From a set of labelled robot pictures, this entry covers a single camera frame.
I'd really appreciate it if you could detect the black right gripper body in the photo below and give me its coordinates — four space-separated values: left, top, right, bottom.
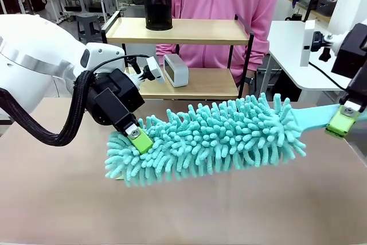
331 22 367 79

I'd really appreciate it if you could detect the black mesh pen holder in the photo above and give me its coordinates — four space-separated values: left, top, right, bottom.
142 0 174 31

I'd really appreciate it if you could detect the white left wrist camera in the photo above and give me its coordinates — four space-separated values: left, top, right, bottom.
126 55 167 84

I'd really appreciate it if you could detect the black braided cable sleeve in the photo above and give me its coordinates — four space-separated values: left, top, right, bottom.
0 71 96 147

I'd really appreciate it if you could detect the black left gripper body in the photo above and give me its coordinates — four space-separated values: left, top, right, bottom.
85 68 146 134

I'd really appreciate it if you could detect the black right camera cable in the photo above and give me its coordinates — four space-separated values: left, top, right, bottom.
307 61 350 91

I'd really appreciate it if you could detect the grey plastic stool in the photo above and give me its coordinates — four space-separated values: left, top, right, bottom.
75 13 100 42

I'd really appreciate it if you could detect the black frame wooden shelf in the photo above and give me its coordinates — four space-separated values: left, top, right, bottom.
100 10 255 101

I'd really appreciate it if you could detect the black left camera cable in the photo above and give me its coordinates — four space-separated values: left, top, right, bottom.
85 53 150 77

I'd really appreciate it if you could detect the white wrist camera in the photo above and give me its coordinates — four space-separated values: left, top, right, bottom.
299 20 346 67
126 55 167 84

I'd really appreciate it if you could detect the teal microfiber duster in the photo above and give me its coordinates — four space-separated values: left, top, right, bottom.
104 92 349 188

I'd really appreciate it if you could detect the black storage crate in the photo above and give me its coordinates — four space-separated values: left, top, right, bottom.
314 0 338 18

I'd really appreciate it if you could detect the white side table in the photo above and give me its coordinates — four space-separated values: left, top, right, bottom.
261 20 353 103

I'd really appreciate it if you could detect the white digital clock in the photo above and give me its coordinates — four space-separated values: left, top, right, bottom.
163 53 190 88

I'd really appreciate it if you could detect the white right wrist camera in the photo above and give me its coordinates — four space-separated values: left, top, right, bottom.
299 20 346 67

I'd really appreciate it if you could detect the black camera cable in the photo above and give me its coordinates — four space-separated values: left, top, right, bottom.
307 61 350 91
85 53 150 77

